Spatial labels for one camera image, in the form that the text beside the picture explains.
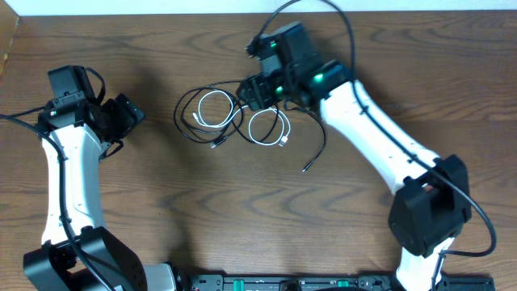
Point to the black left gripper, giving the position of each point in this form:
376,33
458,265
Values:
129,119

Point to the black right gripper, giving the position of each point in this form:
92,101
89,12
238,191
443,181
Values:
258,96

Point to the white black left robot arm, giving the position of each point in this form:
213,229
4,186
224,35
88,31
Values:
79,128

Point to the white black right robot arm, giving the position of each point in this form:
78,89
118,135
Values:
430,203

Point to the cardboard panel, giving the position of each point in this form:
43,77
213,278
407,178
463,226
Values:
9,22

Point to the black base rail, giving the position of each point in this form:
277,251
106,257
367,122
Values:
370,282

